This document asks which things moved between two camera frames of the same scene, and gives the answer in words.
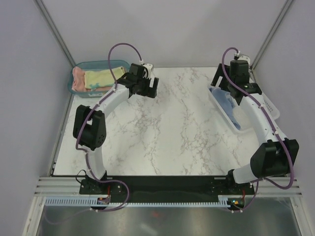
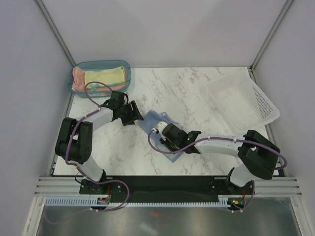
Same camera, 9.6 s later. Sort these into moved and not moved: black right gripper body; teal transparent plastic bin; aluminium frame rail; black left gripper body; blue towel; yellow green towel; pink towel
Moved: black left gripper body; black right gripper body; blue towel
Not moved: teal transparent plastic bin; pink towel; aluminium frame rail; yellow green towel
